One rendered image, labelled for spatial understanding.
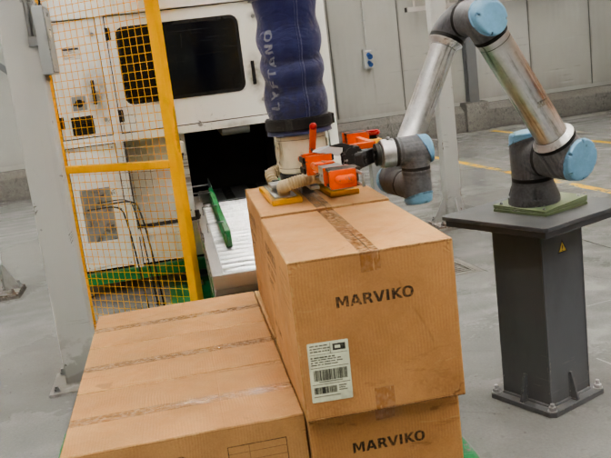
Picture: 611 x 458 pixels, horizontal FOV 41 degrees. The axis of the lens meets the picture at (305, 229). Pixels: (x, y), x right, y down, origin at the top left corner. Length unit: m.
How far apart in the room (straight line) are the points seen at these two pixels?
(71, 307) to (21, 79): 1.07
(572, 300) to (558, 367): 0.26
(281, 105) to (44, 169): 1.55
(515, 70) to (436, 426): 1.20
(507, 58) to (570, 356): 1.19
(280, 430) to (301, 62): 1.19
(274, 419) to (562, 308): 1.46
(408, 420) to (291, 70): 1.17
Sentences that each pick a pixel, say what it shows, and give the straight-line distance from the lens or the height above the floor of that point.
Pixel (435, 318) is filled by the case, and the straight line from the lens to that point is 2.00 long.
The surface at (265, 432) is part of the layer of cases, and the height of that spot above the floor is 0.51.
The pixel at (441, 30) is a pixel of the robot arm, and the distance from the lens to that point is 2.77.
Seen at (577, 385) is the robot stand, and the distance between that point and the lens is 3.35.
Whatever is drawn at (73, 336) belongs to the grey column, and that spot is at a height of 0.25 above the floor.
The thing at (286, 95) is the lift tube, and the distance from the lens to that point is 2.67.
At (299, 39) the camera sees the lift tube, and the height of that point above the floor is 1.46.
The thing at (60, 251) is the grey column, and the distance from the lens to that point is 3.96.
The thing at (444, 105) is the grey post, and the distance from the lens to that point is 6.32.
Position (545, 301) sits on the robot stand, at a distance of 3.11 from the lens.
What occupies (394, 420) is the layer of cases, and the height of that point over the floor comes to 0.48.
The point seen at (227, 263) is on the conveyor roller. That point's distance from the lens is 3.73.
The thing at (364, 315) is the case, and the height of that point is 0.79.
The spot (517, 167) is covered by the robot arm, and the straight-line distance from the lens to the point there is 3.08.
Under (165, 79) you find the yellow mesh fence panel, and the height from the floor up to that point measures 1.39.
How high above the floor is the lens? 1.39
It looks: 12 degrees down
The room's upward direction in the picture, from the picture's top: 7 degrees counter-clockwise
